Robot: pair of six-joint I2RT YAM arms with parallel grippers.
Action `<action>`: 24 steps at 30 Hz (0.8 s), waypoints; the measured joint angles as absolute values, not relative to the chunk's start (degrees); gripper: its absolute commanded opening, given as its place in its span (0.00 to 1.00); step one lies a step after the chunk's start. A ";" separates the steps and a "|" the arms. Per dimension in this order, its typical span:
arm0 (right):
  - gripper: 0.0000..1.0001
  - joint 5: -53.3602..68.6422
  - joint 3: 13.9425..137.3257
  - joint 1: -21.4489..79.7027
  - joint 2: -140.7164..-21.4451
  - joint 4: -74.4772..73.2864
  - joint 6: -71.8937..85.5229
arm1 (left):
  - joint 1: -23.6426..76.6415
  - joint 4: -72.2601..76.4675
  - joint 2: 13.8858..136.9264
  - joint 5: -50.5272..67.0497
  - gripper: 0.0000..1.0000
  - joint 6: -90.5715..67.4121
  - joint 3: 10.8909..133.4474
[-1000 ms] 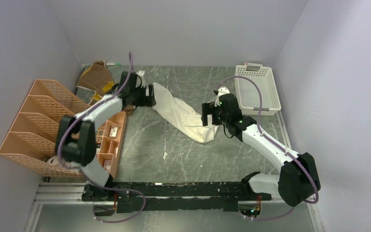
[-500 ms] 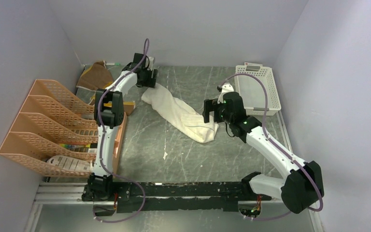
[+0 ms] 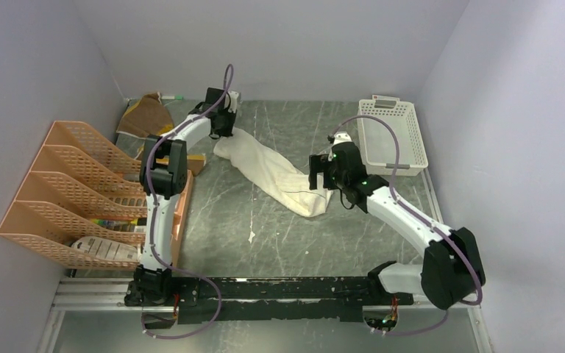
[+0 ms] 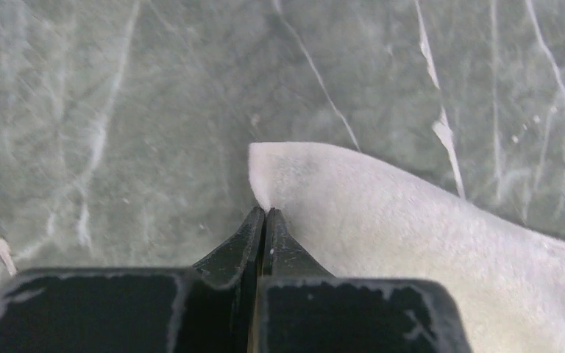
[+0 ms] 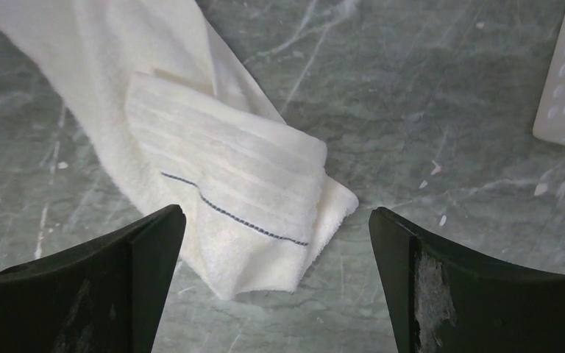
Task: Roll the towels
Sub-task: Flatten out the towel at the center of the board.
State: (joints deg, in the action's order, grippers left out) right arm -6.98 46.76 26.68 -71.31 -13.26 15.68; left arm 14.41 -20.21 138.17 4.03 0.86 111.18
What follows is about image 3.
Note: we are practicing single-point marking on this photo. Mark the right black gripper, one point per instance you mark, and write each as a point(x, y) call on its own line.
point(319, 163)

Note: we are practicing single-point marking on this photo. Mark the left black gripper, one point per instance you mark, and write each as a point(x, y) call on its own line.
point(229, 132)

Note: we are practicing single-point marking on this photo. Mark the white towel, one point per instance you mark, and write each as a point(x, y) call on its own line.
point(273, 174)

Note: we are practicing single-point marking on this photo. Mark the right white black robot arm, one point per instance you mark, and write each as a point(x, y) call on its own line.
point(451, 271)

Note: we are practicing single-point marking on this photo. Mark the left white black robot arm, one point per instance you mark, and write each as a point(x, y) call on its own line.
point(164, 176)

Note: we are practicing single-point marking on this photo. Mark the white plastic basket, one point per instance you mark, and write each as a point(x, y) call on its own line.
point(395, 127)

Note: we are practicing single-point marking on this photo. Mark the brown yellow cloth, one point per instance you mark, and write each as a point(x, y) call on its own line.
point(146, 116)

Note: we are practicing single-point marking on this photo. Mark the orange compartment tray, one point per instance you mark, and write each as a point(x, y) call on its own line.
point(180, 220)

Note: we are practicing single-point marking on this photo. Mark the orange file organizer rack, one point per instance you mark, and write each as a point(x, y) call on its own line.
point(77, 176)

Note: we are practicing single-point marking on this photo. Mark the white patterned pouch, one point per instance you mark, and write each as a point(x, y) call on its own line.
point(105, 249)

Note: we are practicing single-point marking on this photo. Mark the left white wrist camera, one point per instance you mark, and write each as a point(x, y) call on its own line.
point(232, 102)

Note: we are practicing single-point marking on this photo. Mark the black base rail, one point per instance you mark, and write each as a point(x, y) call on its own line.
point(263, 299)

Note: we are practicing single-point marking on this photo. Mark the aluminium frame rails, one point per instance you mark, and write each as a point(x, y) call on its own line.
point(106, 295)

